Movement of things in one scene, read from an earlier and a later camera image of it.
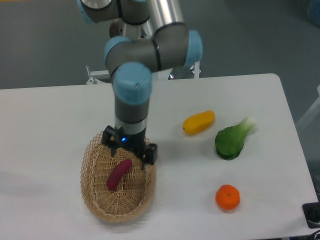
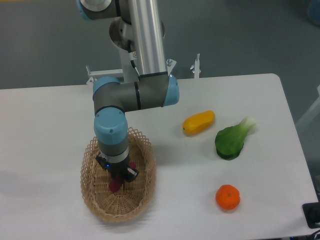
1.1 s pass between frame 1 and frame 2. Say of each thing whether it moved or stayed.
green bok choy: stayed
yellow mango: stayed
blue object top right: stayed
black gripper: moved
